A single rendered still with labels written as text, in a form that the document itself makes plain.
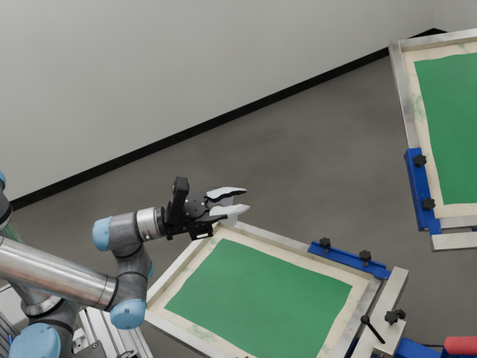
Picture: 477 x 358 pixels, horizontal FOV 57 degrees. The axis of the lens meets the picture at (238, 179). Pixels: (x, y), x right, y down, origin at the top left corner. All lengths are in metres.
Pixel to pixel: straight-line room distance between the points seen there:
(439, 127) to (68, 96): 3.17
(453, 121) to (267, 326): 1.03
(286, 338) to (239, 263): 0.40
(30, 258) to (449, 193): 1.38
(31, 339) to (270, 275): 0.93
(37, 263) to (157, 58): 3.41
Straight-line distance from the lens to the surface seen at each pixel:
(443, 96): 1.91
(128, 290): 1.01
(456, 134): 1.84
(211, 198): 1.02
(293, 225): 3.32
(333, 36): 5.07
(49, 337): 1.19
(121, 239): 1.04
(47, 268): 0.97
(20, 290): 1.21
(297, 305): 1.68
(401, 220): 3.33
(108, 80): 4.17
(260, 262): 1.83
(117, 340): 1.50
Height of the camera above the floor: 2.32
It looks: 37 degrees down
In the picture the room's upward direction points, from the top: 14 degrees counter-clockwise
